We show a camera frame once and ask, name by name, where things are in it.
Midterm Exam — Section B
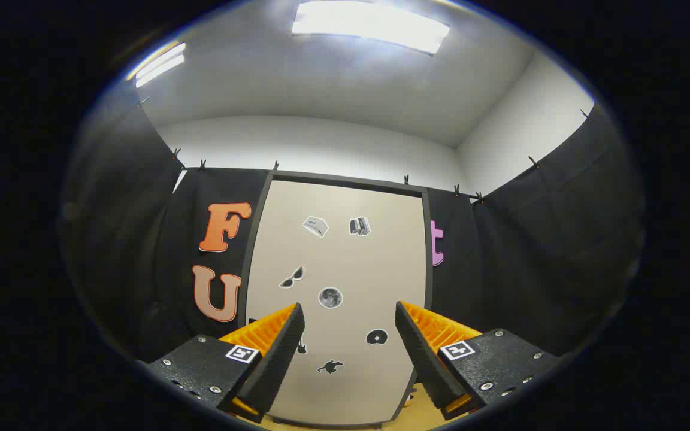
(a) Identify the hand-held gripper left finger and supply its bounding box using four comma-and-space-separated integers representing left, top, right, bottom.
147, 302, 305, 423

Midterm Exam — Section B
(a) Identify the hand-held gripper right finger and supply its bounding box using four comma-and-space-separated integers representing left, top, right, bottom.
395, 301, 561, 420

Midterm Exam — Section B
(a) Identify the beige shoe cabinet door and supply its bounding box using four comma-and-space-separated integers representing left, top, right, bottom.
244, 180, 428, 427

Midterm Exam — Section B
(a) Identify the dark grey shoe cabinet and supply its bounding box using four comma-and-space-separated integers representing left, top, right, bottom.
236, 169, 435, 429

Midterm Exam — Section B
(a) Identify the black backdrop cloth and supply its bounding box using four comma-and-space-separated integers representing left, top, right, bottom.
60, 84, 645, 366

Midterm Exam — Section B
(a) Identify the row of black cloth clips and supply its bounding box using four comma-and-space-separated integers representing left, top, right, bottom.
138, 96, 591, 204

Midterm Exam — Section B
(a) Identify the small ceiling light panel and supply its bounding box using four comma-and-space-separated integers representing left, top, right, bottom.
135, 42, 187, 89

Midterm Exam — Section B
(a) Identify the large ceiling light panel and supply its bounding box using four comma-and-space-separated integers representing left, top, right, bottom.
291, 0, 450, 56

